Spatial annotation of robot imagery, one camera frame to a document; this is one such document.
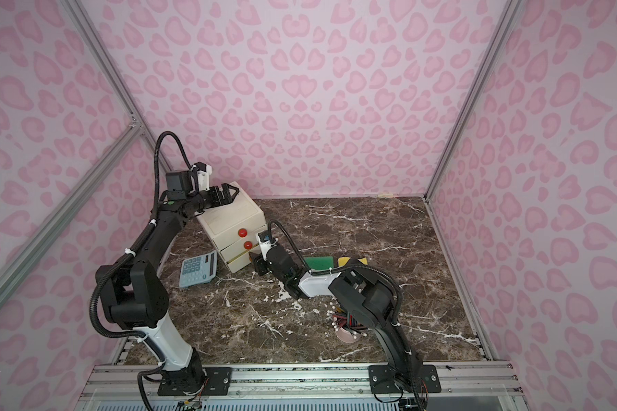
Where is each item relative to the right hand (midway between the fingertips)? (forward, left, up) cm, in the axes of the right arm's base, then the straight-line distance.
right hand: (257, 249), depth 91 cm
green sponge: (+1, -22, -11) cm, 24 cm away
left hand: (+15, +9, +15) cm, 23 cm away
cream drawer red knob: (+1, +3, +2) cm, 4 cm away
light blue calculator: (-4, +23, -8) cm, 25 cm away
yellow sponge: (+2, -31, -9) cm, 32 cm away
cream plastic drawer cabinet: (+1, +5, +12) cm, 13 cm away
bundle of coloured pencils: (-23, -30, -2) cm, 38 cm away
